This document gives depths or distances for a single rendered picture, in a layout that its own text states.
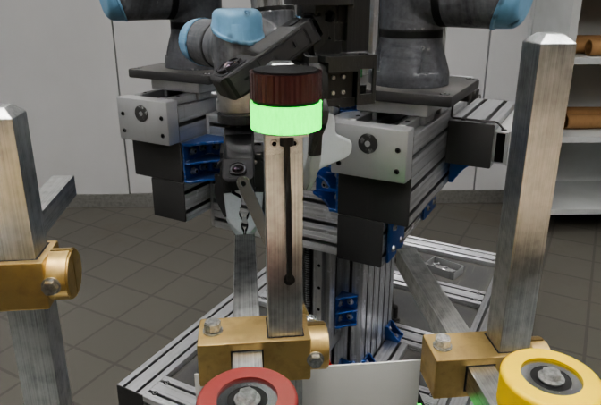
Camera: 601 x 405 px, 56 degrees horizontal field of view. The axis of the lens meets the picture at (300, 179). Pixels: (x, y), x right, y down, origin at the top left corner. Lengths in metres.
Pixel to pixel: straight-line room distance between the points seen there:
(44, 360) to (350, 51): 0.44
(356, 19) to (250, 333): 0.34
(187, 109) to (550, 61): 0.81
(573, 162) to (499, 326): 2.99
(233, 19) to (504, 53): 2.61
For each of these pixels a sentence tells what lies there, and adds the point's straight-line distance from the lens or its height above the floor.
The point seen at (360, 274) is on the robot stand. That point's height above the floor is 0.53.
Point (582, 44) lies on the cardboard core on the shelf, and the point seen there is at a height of 0.94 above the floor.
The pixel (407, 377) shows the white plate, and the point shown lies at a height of 0.78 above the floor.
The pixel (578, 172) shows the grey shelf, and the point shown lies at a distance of 3.66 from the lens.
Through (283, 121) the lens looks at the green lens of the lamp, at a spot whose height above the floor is 1.11.
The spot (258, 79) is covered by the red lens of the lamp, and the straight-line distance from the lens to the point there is 0.45.
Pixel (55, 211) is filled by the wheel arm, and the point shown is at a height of 0.94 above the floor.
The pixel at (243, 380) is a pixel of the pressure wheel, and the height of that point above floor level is 0.90.
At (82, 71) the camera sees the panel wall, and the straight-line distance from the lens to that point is 3.29.
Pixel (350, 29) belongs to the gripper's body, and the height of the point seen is 1.17.
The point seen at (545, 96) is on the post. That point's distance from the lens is 0.58.
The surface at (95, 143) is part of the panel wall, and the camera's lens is 3.36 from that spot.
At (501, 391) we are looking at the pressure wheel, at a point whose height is 0.89.
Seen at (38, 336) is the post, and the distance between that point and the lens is 0.63.
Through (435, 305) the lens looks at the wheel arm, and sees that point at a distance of 0.76.
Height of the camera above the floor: 1.21
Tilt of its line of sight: 19 degrees down
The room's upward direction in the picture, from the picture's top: straight up
